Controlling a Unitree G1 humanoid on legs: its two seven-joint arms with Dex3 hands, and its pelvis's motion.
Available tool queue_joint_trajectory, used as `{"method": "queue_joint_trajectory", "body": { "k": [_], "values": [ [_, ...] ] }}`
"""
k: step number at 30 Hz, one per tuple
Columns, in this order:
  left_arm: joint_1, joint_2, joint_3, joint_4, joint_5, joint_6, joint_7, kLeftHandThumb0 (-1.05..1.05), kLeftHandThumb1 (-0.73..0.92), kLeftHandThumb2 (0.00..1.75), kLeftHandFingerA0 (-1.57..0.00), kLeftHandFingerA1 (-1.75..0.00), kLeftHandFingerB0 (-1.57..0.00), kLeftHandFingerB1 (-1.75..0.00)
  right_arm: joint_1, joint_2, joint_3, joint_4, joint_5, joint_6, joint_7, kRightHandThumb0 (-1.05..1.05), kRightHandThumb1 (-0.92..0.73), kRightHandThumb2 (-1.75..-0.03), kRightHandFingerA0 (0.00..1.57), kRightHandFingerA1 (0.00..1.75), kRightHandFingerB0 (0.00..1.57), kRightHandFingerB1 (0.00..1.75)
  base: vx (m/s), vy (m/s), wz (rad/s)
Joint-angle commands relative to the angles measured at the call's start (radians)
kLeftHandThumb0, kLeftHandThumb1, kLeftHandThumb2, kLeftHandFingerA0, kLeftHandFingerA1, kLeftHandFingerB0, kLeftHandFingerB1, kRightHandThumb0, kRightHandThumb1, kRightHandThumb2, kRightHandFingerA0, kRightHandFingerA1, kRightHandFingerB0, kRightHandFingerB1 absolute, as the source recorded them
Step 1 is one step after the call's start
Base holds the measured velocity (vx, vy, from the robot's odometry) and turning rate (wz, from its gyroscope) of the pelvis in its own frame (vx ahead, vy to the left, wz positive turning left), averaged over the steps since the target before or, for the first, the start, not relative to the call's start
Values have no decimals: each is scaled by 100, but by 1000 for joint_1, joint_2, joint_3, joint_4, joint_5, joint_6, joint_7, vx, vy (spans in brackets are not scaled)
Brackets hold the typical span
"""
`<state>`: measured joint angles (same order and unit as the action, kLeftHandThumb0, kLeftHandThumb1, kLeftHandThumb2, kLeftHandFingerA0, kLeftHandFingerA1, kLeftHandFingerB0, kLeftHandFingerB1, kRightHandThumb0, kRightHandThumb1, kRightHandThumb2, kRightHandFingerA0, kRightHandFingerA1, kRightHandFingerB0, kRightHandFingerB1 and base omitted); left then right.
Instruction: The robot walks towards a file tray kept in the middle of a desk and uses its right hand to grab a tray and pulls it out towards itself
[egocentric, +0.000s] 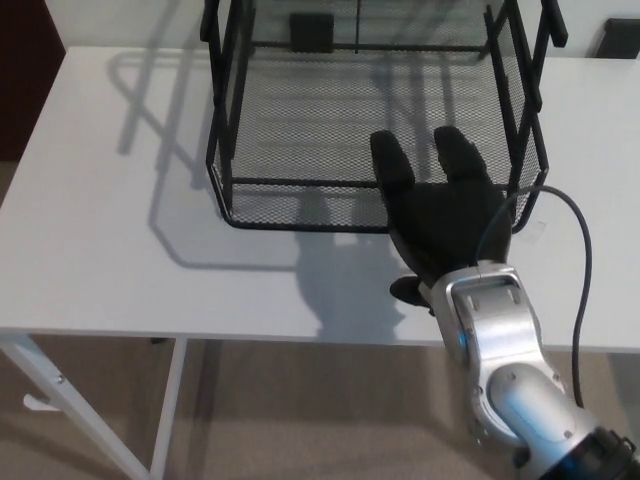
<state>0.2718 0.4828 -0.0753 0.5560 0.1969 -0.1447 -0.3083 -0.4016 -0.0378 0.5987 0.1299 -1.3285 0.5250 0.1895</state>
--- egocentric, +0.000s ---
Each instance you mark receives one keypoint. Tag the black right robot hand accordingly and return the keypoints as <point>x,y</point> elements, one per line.
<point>445,225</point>

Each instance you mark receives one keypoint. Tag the white two-door cabinet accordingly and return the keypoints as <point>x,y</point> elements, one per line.
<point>585,25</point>

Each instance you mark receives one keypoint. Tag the dark brown wooden door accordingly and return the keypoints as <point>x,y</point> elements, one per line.
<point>25,75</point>

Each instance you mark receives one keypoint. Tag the clear tape patch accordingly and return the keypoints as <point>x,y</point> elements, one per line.
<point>534,233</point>

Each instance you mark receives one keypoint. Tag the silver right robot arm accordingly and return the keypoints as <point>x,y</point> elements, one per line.
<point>500,340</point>

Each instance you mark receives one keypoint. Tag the white desk side hook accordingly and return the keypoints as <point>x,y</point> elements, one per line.
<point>39,403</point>

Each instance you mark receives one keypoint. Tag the white desk with metal legs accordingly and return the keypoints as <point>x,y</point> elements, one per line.
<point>100,200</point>

